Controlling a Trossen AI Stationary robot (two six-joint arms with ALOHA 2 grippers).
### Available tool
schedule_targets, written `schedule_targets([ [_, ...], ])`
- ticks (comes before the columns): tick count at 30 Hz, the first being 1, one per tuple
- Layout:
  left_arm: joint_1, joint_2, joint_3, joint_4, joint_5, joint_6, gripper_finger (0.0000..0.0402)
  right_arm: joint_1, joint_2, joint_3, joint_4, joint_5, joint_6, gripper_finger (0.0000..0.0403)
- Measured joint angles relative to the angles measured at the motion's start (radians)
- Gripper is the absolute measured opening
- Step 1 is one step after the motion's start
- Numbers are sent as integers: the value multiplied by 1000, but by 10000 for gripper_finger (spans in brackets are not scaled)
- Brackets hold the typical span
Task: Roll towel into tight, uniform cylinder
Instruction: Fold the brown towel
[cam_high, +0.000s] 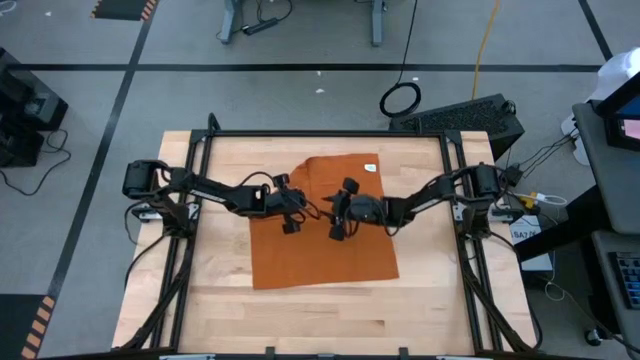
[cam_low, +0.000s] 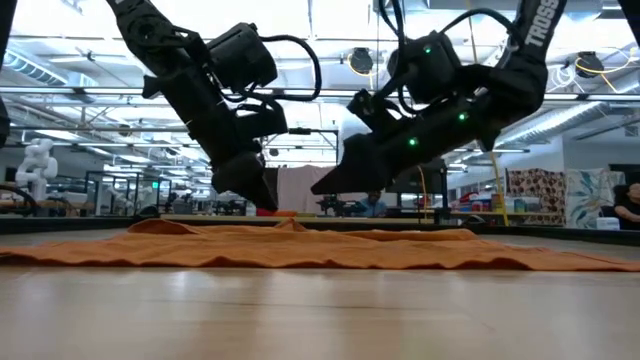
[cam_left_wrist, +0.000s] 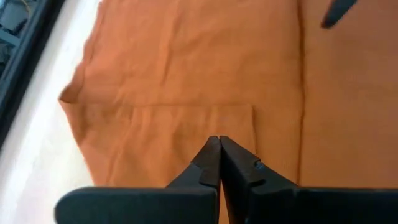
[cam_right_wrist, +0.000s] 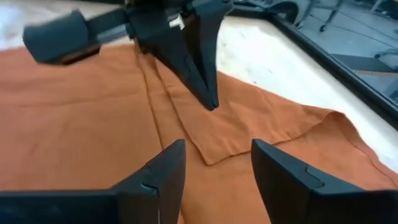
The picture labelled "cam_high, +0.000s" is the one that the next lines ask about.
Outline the grey desk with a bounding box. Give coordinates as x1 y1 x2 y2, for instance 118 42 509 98
572 99 640 236
592 229 640 360

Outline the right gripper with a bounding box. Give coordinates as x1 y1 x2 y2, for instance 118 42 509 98
322 177 387 243

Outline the black perforated computer case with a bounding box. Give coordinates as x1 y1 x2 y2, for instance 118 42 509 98
388 93 526 161

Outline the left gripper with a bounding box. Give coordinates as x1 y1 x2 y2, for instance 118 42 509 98
265 173 308 236

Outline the black equipment cart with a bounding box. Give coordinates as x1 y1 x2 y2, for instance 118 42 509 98
0 47 70 169

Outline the black aluminium table frame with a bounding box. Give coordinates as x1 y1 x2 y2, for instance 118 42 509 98
112 112 546 360

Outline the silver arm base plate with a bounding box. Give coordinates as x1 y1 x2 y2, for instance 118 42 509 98
452 202 521 224
132 202 201 224

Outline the black desk beam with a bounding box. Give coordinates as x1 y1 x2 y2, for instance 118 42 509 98
514 184 601 264

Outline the black power adapter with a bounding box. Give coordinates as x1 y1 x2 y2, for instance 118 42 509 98
499 164 525 189

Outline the yellow cable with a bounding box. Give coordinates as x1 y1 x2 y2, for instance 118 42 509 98
471 0 503 101

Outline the black floor cable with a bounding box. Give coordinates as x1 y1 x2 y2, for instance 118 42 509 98
0 128 72 197

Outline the white plastic cover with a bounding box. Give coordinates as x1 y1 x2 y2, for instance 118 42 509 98
559 47 640 167

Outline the black framed screen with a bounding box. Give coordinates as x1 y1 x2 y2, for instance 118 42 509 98
594 72 640 152

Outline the grey desk leg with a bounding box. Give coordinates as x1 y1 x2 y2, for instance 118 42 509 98
368 0 389 48
218 0 245 45

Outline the black coiled cable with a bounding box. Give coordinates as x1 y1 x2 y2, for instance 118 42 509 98
378 0 423 119

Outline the black power strip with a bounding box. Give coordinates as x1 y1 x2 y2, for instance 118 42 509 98
242 17 280 36

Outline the orange cloth towel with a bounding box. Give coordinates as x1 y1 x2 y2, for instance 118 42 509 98
248 152 400 291

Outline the black keyboard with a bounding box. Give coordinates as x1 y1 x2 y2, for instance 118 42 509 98
607 249 640 310

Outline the white labelled box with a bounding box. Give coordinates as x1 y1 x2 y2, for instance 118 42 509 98
508 214 555 274

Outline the hazard striped black mat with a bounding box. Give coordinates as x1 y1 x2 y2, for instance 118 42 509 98
89 0 160 22
0 293 57 360

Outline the yellow white plug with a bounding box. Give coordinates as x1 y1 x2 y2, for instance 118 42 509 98
514 191 569 209

